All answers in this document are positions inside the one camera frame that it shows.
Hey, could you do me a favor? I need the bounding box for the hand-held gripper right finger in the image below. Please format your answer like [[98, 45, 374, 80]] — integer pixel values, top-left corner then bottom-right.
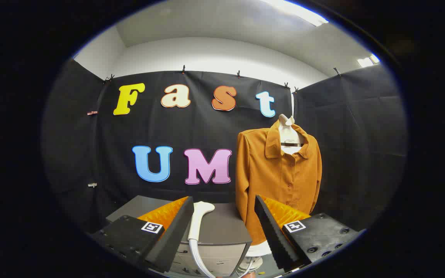
[[254, 195, 363, 272]]

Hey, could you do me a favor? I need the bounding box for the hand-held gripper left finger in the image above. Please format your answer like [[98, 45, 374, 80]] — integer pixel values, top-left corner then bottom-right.
[[90, 196, 195, 273]]

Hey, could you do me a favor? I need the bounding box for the pale steamer hose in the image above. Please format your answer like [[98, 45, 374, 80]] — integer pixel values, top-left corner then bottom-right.
[[189, 239, 254, 278]]

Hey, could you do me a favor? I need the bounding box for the white garment steamer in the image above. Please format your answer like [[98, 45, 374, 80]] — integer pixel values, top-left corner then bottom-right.
[[188, 201, 216, 242]]

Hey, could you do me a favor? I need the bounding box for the orange-brown button shirt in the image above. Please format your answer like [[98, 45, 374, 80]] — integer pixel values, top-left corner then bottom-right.
[[235, 120, 323, 246]]

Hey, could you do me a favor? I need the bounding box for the white steamer base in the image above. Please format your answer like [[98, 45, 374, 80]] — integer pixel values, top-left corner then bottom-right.
[[242, 241, 273, 271]]

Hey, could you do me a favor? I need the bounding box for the white clothes hanger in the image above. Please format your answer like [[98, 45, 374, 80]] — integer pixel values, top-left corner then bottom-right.
[[278, 114, 306, 155]]

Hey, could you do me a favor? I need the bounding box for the grey cabinet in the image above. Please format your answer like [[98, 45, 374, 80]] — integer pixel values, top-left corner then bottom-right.
[[106, 195, 253, 278]]

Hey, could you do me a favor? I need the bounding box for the black backdrop cloth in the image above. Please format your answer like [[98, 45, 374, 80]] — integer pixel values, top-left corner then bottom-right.
[[42, 58, 408, 236]]

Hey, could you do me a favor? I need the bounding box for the small ceiling light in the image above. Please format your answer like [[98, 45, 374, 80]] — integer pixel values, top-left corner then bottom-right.
[[357, 54, 380, 68]]

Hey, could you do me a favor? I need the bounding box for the long ceiling light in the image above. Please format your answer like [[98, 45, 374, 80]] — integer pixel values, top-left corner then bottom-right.
[[261, 0, 329, 27]]

